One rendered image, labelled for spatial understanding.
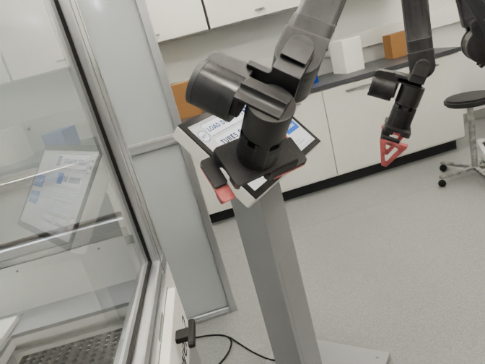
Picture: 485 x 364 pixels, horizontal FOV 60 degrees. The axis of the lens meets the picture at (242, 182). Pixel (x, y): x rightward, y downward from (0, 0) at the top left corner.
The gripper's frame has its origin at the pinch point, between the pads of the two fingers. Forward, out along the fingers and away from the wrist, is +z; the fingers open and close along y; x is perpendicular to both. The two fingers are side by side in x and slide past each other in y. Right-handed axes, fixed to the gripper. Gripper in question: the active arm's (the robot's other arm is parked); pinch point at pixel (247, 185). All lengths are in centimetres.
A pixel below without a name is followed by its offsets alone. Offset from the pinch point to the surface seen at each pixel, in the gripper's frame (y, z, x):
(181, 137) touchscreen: -9, 44, -40
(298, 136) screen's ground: -53, 62, -34
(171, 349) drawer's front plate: 19.7, 20.0, 12.8
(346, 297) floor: -78, 157, 17
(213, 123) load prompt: -22, 47, -43
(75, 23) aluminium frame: 11.4, -2.5, -40.9
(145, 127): -18, 109, -95
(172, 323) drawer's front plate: 17.4, 24.4, 8.3
